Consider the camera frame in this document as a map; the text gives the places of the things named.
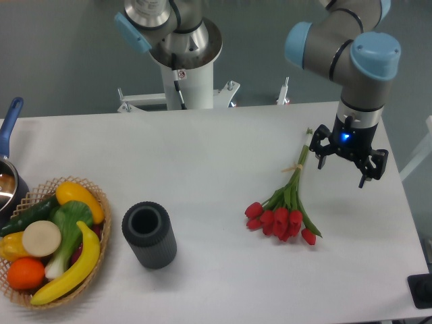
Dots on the red vegetable in basket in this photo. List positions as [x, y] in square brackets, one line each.
[97, 229]

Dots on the orange fruit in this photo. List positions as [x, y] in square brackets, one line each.
[26, 274]

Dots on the white frame at right edge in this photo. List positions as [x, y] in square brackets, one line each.
[419, 154]

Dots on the blue handled saucepan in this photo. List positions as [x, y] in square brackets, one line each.
[13, 187]

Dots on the woven wicker basket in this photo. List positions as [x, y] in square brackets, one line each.
[42, 192]

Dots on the yellow bell pepper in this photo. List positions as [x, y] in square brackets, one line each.
[12, 247]

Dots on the black device at table edge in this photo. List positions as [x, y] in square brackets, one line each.
[420, 289]

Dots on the yellow banana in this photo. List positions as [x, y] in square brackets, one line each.
[76, 274]

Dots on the dark grey ribbed vase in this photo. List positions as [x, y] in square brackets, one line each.
[146, 226]

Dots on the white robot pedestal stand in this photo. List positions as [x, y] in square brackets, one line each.
[186, 65]

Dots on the green cucumber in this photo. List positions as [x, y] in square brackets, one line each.
[38, 212]

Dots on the red tulip bouquet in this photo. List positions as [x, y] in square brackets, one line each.
[283, 214]

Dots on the beige round disc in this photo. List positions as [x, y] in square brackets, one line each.
[41, 238]

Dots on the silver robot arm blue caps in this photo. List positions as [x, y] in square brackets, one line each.
[343, 48]

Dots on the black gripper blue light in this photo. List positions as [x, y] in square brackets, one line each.
[353, 144]

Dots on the green bok choy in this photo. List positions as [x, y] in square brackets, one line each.
[65, 218]

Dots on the yellow squash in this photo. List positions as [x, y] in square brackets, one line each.
[71, 191]

